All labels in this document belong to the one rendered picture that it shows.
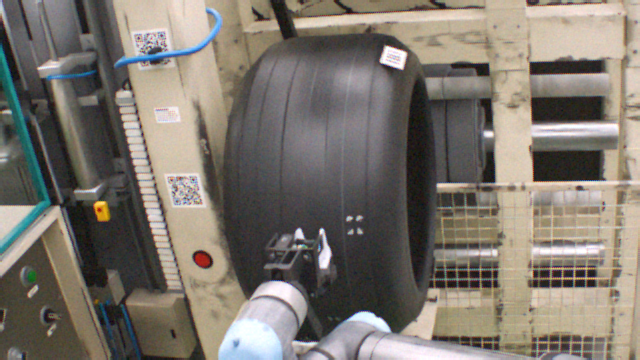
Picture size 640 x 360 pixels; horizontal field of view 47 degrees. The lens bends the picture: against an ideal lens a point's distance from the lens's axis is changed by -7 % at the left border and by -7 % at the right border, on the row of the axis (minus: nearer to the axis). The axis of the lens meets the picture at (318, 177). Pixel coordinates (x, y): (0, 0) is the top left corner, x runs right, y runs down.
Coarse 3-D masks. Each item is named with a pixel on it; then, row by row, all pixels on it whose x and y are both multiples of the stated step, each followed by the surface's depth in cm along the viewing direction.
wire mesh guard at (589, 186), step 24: (552, 216) 180; (576, 216) 178; (600, 216) 177; (624, 216) 176; (552, 240) 183; (624, 240) 178; (456, 264) 192; (456, 288) 196; (480, 288) 195; (528, 288) 191; (552, 288) 190; (600, 288) 186; (624, 288) 185; (504, 312) 196; (504, 336) 200
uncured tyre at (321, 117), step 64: (256, 64) 136; (320, 64) 131; (384, 64) 130; (256, 128) 127; (320, 128) 124; (384, 128) 124; (256, 192) 125; (320, 192) 122; (384, 192) 122; (256, 256) 127; (384, 256) 124; (320, 320) 134; (384, 320) 132
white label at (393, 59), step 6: (384, 48) 133; (390, 48) 134; (384, 54) 132; (390, 54) 132; (396, 54) 132; (402, 54) 133; (384, 60) 130; (390, 60) 130; (396, 60) 131; (402, 60) 131; (396, 66) 129; (402, 66) 130
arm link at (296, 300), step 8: (264, 288) 101; (272, 288) 100; (280, 288) 100; (288, 288) 101; (280, 296) 99; (288, 296) 99; (296, 296) 100; (296, 304) 99; (304, 304) 101; (296, 312) 99; (304, 312) 101
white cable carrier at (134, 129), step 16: (128, 96) 144; (128, 112) 145; (128, 128) 148; (144, 144) 149; (144, 160) 150; (144, 176) 152; (144, 192) 154; (160, 208) 155; (160, 224) 157; (160, 240) 159; (160, 256) 161; (176, 272) 162; (176, 288) 164
